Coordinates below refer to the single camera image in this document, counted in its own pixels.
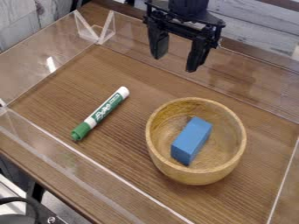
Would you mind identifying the black metal table frame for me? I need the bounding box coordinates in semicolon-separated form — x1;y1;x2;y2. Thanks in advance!
0;156;68;224

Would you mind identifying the black cable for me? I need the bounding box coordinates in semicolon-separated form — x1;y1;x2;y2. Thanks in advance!
0;196;41;224

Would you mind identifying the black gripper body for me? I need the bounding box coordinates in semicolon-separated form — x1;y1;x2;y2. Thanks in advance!
144;0;226;48

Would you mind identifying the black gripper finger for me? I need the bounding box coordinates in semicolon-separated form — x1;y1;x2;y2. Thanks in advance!
186;37;211;73
147;19;170;60

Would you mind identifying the brown wooden bowl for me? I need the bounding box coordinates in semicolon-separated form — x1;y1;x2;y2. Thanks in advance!
144;97;248;186

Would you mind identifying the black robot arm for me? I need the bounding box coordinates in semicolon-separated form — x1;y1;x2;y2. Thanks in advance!
144;0;226;73

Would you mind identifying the clear acrylic enclosure wall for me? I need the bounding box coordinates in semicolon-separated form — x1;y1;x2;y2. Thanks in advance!
0;8;299;224

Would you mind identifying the green dry erase marker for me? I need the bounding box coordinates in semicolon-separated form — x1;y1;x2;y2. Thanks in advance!
71;87;129;141

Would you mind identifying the blue rectangular block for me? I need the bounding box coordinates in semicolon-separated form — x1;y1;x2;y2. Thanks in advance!
171;117;212;166

